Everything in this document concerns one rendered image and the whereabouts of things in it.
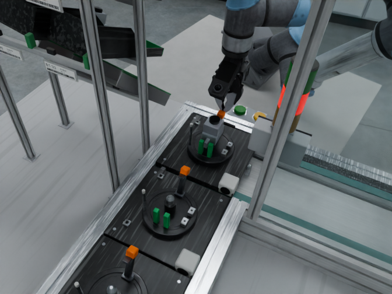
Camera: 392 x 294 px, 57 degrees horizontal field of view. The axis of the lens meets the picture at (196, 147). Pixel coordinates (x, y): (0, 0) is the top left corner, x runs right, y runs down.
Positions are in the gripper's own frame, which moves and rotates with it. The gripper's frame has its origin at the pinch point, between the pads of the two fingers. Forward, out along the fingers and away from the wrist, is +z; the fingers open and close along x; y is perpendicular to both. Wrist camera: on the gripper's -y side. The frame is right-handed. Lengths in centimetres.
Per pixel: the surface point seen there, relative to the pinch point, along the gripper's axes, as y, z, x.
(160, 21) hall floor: 206, 108, 137
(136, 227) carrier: -39.5, 10.2, 5.4
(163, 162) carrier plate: -18.1, 10.3, 9.9
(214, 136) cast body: -9.4, 1.7, -1.7
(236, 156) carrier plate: -5.8, 10.2, -8.0
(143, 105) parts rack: -11.8, -2.1, 19.6
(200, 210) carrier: -27.7, 10.2, -6.6
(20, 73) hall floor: 79, 108, 190
